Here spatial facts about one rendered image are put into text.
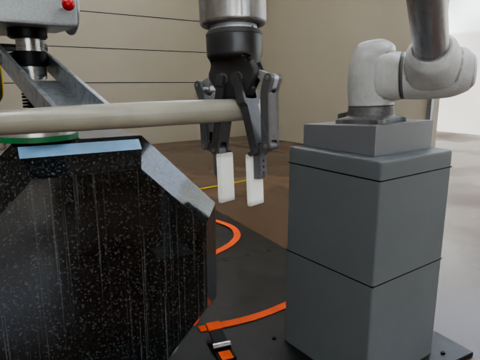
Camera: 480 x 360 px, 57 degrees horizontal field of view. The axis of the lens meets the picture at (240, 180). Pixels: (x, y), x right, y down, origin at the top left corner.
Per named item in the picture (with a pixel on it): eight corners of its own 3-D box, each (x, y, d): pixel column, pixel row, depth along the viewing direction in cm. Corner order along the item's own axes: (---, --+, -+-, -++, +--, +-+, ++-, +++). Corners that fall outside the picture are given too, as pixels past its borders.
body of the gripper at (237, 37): (275, 28, 60) (277, 98, 61) (226, 36, 65) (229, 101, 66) (241, 20, 54) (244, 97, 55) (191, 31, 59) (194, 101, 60)
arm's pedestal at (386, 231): (348, 305, 209) (358, 135, 191) (451, 357, 170) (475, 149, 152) (266, 341, 180) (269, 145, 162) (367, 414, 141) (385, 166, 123)
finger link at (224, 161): (219, 153, 62) (215, 153, 62) (221, 203, 63) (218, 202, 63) (233, 151, 64) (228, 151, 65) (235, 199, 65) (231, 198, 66)
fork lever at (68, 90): (-24, 52, 135) (-25, 35, 133) (43, 54, 146) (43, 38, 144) (35, 133, 87) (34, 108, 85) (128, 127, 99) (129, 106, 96)
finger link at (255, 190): (258, 152, 61) (262, 152, 61) (259, 202, 62) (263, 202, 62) (244, 154, 59) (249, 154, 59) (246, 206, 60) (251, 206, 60)
